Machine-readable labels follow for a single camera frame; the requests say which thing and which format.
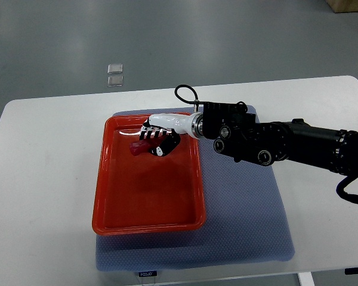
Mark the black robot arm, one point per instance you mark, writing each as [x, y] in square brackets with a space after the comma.
[236, 133]

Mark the cardboard box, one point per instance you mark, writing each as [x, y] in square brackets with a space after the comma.
[343, 6]

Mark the red pepper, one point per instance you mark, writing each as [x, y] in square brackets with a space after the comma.
[139, 147]

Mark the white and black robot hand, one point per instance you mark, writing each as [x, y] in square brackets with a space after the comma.
[164, 130]

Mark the red plastic tray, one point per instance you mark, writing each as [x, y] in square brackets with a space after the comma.
[144, 194]

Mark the black table label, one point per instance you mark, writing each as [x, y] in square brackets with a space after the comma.
[146, 274]

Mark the blue-grey mesh mat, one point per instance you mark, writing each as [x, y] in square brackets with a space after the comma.
[245, 223]

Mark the black label at right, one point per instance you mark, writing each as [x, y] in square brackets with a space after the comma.
[351, 271]

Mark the upper floor socket plate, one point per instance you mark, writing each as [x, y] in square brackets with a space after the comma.
[115, 68]

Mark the white table leg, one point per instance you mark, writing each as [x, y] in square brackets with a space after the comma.
[306, 279]

